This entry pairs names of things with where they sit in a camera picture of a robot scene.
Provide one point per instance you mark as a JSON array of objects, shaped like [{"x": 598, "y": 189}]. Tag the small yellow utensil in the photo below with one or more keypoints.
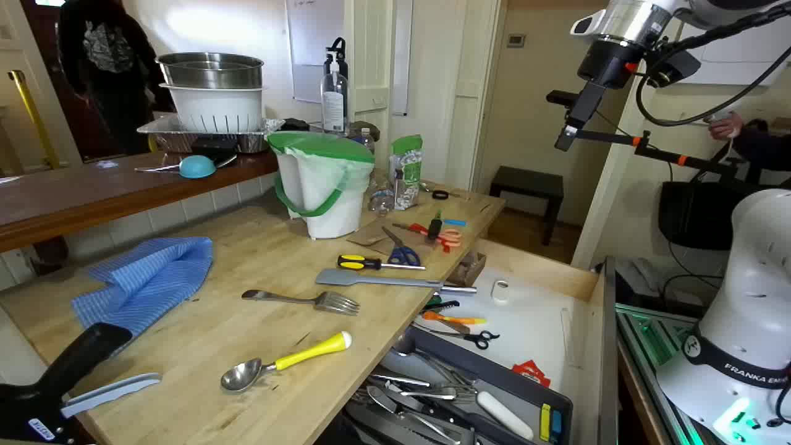
[{"x": 545, "y": 421}]

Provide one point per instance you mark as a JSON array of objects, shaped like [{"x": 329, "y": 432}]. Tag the dark wooden bar ledge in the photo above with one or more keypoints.
[{"x": 82, "y": 199}]

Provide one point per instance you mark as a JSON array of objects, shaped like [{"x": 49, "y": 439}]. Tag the yellow pole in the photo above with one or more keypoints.
[{"x": 27, "y": 114}]

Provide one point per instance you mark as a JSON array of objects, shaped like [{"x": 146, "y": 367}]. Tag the white bin with green bag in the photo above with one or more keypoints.
[{"x": 329, "y": 199}]

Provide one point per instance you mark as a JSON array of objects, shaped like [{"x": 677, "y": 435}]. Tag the small blue card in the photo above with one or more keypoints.
[{"x": 454, "y": 223}]

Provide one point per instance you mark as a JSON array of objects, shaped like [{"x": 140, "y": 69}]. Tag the black tripod with orange clamps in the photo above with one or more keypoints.
[{"x": 651, "y": 152}]

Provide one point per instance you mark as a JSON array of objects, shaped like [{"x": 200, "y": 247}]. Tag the clear crumpled wrapper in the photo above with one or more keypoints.
[{"x": 382, "y": 199}]

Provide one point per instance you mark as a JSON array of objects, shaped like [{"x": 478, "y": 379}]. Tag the small white cylinder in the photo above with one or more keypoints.
[{"x": 501, "y": 291}]

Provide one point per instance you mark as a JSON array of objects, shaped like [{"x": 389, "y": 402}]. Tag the person with dark sleeve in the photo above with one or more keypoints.
[{"x": 766, "y": 150}]

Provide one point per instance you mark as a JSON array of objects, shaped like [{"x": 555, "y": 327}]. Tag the white bottle with black pump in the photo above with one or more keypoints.
[{"x": 335, "y": 103}]

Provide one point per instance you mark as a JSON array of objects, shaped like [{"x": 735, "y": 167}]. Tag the blue checked cloth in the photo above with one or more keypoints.
[{"x": 148, "y": 280}]

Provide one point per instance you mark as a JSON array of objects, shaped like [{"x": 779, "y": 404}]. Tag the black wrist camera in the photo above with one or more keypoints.
[{"x": 672, "y": 68}]

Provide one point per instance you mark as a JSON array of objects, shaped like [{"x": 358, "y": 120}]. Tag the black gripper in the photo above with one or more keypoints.
[{"x": 614, "y": 65}]

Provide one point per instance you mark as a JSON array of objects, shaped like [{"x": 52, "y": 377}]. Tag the yellow and black screwdriver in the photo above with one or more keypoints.
[{"x": 354, "y": 262}]

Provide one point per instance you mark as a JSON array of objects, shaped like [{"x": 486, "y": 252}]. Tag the large grey spoon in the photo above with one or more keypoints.
[{"x": 412, "y": 367}]

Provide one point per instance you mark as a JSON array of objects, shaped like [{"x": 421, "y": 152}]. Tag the long grey spatula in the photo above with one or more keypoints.
[{"x": 354, "y": 277}]

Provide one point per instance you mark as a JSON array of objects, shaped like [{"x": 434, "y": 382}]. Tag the small red plastic tool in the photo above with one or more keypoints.
[{"x": 531, "y": 371}]

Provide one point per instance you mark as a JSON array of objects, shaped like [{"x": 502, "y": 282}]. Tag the teal round bowl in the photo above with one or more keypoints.
[{"x": 198, "y": 167}]

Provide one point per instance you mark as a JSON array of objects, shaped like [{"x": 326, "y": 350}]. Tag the white plastic colander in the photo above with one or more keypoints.
[{"x": 214, "y": 107}]

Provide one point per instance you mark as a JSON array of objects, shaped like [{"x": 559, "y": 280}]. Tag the black low stool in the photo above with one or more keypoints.
[{"x": 527, "y": 178}]

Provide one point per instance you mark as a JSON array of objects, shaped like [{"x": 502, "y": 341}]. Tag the small blue utensil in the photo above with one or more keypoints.
[{"x": 556, "y": 421}]

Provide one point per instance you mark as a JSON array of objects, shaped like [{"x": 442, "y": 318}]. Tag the person in black clothes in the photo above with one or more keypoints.
[{"x": 108, "y": 65}]

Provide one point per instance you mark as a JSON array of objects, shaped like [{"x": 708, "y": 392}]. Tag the metal fork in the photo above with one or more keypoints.
[{"x": 337, "y": 302}]

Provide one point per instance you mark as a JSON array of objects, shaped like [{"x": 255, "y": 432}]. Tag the white board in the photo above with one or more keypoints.
[{"x": 733, "y": 69}]

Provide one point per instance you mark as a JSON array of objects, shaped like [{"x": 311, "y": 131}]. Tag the wooden drawer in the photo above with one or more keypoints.
[{"x": 590, "y": 354}]

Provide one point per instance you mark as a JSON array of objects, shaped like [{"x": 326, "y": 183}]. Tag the black bag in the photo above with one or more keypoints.
[{"x": 701, "y": 213}]

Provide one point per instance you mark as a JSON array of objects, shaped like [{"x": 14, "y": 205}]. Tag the grey cutlery tray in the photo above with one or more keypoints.
[{"x": 496, "y": 370}]

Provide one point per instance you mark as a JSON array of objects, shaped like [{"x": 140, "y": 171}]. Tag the green and white bag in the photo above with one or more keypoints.
[{"x": 407, "y": 168}]

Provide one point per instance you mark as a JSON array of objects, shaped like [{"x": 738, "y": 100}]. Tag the large metal pot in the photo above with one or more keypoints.
[{"x": 210, "y": 73}]

